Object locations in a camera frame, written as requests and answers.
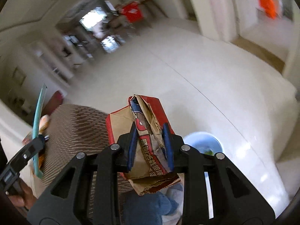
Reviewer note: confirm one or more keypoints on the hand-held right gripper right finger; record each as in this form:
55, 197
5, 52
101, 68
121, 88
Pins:
168, 145

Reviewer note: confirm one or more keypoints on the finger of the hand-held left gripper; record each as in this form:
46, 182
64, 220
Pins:
30, 148

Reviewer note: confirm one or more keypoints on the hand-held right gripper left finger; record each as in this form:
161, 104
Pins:
132, 148

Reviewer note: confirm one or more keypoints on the teal plastic wrapper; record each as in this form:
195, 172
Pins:
37, 119

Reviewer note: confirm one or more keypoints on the light blue plastic bin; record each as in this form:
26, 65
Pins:
202, 143

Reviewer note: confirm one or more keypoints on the brown red paper bag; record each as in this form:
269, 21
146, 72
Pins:
150, 112

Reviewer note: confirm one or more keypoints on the person's left hand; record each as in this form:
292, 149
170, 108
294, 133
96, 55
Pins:
25, 198

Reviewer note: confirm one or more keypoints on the brown dotted tablecloth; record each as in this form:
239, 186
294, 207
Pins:
77, 126

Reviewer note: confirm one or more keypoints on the person's blue trouser leg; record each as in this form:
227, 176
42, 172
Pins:
147, 208

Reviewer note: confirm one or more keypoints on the red shirt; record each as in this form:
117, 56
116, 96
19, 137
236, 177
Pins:
132, 11

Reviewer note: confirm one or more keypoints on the orange cloth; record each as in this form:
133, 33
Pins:
267, 4

